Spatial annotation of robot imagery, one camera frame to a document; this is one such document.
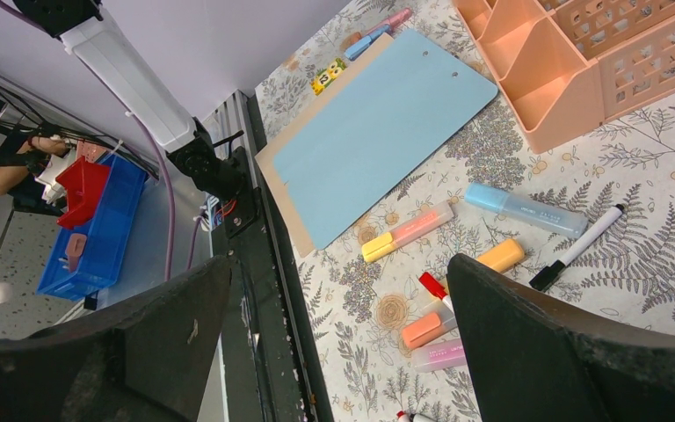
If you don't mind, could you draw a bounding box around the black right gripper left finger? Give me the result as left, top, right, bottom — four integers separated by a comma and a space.
0, 257, 232, 421

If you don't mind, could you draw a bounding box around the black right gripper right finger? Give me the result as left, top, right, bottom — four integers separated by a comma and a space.
446, 254, 675, 421

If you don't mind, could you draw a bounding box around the light blue folder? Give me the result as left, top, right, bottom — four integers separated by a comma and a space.
257, 29, 498, 257

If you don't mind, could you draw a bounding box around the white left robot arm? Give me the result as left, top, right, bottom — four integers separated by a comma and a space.
15, 0, 246, 200

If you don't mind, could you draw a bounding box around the pink purple highlighter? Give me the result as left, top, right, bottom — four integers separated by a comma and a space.
410, 338, 467, 373

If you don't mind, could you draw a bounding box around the black cap whiteboard marker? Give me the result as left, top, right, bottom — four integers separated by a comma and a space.
529, 204, 626, 292

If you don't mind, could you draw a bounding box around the red cap marker on highlighters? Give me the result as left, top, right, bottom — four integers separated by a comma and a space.
418, 272, 454, 313

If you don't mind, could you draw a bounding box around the red cap marker lowest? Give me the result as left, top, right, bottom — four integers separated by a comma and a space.
396, 411, 436, 422

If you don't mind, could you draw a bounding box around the floral table cloth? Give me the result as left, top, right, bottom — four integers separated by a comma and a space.
256, 1, 675, 421

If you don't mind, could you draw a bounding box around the blue plastic bin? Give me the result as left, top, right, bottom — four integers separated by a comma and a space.
36, 155, 147, 301

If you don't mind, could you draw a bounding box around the red plastic bin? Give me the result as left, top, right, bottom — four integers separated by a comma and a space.
56, 156, 111, 229

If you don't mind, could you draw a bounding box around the tan kraft folder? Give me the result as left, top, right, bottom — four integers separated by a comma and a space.
254, 32, 396, 259

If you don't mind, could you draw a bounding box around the orange plastic file organizer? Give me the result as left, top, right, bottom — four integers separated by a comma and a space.
454, 0, 675, 153

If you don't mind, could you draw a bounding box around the yellow owl eraser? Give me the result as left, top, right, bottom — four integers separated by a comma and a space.
310, 58, 347, 96

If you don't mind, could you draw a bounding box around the orange highlighter left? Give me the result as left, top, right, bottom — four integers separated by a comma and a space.
339, 32, 362, 53

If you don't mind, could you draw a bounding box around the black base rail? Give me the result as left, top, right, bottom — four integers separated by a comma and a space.
211, 91, 334, 421

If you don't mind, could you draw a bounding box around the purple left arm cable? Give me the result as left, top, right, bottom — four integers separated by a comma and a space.
0, 0, 205, 284

